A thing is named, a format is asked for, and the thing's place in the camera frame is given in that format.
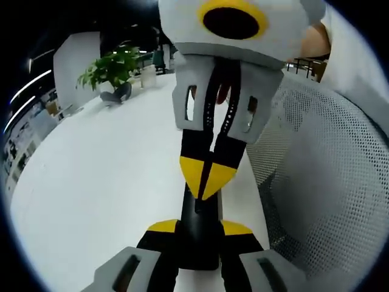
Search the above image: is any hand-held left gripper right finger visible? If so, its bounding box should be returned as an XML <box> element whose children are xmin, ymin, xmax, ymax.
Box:
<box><xmin>218</xmin><ymin>220</ymin><xmax>308</xmax><ymax>292</ymax></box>

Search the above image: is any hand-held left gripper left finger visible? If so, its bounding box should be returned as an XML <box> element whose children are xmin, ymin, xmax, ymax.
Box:
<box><xmin>92</xmin><ymin>218</ymin><xmax>184</xmax><ymax>292</ymax></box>

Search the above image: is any black remote control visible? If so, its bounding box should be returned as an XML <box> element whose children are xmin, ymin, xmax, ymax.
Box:
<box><xmin>178</xmin><ymin>184</ymin><xmax>225</xmax><ymax>271</ymax></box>

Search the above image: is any green chair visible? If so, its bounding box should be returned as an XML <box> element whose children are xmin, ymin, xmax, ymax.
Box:
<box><xmin>151</xmin><ymin>50</ymin><xmax>167</xmax><ymax>75</ymax></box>

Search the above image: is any white cup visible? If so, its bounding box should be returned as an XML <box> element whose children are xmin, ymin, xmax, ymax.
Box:
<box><xmin>140</xmin><ymin>64</ymin><xmax>157</xmax><ymax>89</ymax></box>

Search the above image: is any green leafy plant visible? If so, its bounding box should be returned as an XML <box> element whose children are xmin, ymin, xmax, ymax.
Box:
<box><xmin>75</xmin><ymin>44</ymin><xmax>144</xmax><ymax>92</ymax></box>

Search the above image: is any white mesh office chair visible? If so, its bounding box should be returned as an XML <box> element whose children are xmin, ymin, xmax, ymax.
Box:
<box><xmin>243</xmin><ymin>75</ymin><xmax>389</xmax><ymax>282</ymax></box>

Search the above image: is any dark plant pot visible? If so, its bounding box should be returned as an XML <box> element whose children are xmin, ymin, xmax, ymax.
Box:
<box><xmin>100</xmin><ymin>82</ymin><xmax>133</xmax><ymax>106</ymax></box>

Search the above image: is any white pillar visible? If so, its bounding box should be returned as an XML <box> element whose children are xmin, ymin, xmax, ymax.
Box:
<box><xmin>52</xmin><ymin>31</ymin><xmax>102</xmax><ymax>105</ymax></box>

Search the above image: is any black framed desk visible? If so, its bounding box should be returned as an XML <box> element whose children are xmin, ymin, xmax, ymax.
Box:
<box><xmin>285</xmin><ymin>54</ymin><xmax>331</xmax><ymax>82</ymax></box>

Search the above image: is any person's white shirt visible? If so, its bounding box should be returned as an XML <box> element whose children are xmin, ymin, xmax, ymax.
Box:
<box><xmin>318</xmin><ymin>4</ymin><xmax>389</xmax><ymax>131</ymax></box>

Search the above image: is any ceiling light strip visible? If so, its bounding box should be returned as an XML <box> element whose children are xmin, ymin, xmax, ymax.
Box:
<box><xmin>10</xmin><ymin>69</ymin><xmax>53</xmax><ymax>105</ymax></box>
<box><xmin>3</xmin><ymin>96</ymin><xmax>37</xmax><ymax>134</ymax></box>

